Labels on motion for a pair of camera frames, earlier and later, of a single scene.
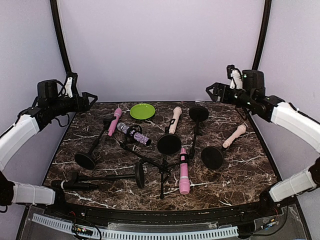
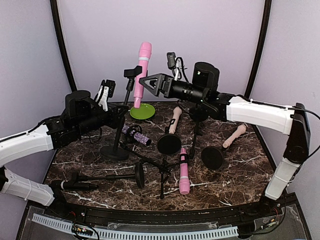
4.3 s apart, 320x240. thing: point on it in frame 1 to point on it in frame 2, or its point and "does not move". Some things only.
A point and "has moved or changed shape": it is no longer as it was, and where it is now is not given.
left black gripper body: [77, 107] to [111, 122]
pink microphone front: [184, 184] does not move
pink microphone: [117, 114] has moved or changed shape
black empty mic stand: [197, 113] does not move
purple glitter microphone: [122, 128] does not move
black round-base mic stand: [87, 160] to [120, 153]
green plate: [142, 111] does not move
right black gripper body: [226, 97] to [169, 80]
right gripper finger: [214, 97] to [150, 83]
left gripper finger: [86, 95] to [118, 109]
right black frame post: [262, 34] does not move
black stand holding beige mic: [169, 144] does not move
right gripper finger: [212, 86] to [151, 78]
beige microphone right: [241, 129] does not move
